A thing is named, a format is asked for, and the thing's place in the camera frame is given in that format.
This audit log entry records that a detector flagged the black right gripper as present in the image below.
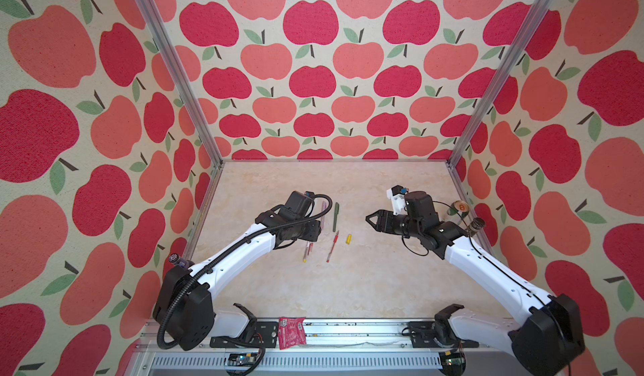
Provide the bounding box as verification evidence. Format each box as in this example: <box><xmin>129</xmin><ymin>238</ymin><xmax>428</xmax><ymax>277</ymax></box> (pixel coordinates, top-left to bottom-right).
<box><xmin>365</xmin><ymin>207</ymin><xmax>423</xmax><ymax>242</ymax></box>

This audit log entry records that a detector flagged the red gel pen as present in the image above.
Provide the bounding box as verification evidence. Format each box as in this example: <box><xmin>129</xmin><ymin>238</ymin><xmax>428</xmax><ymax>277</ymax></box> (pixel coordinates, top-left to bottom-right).
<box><xmin>326</xmin><ymin>230</ymin><xmax>340</xmax><ymax>264</ymax></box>

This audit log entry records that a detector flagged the pink pen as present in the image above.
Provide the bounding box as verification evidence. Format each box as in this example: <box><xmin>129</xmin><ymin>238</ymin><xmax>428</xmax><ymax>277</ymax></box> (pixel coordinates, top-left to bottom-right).
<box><xmin>320</xmin><ymin>201</ymin><xmax>329</xmax><ymax>220</ymax></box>

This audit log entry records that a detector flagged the green pen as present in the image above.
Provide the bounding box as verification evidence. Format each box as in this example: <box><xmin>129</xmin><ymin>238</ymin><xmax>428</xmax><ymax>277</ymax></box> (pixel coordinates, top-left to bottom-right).
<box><xmin>333</xmin><ymin>202</ymin><xmax>340</xmax><ymax>233</ymax></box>

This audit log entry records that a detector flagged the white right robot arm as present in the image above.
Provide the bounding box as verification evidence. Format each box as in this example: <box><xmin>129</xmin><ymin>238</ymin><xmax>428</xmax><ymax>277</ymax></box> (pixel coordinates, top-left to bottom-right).
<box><xmin>366</xmin><ymin>210</ymin><xmax>586</xmax><ymax>375</ymax></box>

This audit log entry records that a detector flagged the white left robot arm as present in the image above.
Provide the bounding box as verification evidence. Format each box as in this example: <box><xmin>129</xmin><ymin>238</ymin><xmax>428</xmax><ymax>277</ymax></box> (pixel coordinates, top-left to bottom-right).
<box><xmin>154</xmin><ymin>209</ymin><xmax>323</xmax><ymax>351</ymax></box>

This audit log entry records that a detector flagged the green drink can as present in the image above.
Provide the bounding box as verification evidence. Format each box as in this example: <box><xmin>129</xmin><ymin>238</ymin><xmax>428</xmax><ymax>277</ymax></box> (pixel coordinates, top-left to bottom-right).
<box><xmin>447</xmin><ymin>200</ymin><xmax>470</xmax><ymax>218</ymax></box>

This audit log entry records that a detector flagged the brown spice jar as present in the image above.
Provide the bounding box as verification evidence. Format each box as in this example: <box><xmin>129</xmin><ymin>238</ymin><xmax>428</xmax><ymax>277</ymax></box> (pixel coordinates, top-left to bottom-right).
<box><xmin>467</xmin><ymin>218</ymin><xmax>486</xmax><ymax>236</ymax></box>

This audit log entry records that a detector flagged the pink snack packet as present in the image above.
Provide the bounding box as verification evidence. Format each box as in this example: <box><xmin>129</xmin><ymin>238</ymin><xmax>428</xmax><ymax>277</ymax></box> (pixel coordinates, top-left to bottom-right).
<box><xmin>278</xmin><ymin>317</ymin><xmax>306</xmax><ymax>350</ymax></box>

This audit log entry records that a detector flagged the purple drink bottle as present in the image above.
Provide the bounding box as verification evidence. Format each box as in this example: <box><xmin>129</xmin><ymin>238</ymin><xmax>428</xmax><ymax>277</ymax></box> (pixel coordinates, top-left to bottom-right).
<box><xmin>168</xmin><ymin>253</ymin><xmax>194</xmax><ymax>269</ymax></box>

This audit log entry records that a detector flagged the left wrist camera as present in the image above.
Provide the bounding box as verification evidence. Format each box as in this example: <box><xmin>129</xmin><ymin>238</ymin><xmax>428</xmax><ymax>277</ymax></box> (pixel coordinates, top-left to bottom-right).
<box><xmin>279</xmin><ymin>191</ymin><xmax>315</xmax><ymax>221</ymax></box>

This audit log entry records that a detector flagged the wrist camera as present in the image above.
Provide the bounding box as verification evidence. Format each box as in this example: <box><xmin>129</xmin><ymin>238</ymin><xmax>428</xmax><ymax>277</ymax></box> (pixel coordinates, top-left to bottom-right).
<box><xmin>387</xmin><ymin>185</ymin><xmax>408</xmax><ymax>216</ymax></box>
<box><xmin>279</xmin><ymin>191</ymin><xmax>315</xmax><ymax>221</ymax></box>

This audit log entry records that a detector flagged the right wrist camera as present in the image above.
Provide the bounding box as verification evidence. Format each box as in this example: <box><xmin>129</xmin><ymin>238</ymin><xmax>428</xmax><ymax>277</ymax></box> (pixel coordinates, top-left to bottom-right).
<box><xmin>387</xmin><ymin>185</ymin><xmax>408</xmax><ymax>216</ymax></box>

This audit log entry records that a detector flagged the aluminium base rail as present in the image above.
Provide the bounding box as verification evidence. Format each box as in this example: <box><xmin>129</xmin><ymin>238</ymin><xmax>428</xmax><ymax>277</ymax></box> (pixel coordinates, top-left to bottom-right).
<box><xmin>121</xmin><ymin>318</ymin><xmax>525</xmax><ymax>375</ymax></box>

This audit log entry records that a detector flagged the black corrugated cable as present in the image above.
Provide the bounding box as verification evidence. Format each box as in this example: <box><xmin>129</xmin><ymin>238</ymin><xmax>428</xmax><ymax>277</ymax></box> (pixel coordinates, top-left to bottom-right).
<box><xmin>155</xmin><ymin>193</ymin><xmax>334</xmax><ymax>351</ymax></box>

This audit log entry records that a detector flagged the aluminium frame post right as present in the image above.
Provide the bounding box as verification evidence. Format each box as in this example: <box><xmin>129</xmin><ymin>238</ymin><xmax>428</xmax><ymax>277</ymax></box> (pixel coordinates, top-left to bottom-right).
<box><xmin>446</xmin><ymin>0</ymin><xmax>555</xmax><ymax>171</ymax></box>

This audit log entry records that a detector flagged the aluminium frame post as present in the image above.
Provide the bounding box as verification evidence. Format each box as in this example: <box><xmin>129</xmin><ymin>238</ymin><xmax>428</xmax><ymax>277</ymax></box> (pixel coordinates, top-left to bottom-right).
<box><xmin>134</xmin><ymin>0</ymin><xmax>224</xmax><ymax>170</ymax></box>
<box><xmin>446</xmin><ymin>0</ymin><xmax>555</xmax><ymax>171</ymax></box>

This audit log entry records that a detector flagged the aluminium frame post left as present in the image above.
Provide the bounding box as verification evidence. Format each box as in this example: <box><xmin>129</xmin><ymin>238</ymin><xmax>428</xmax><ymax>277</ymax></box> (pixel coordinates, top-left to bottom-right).
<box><xmin>134</xmin><ymin>0</ymin><xmax>224</xmax><ymax>170</ymax></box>

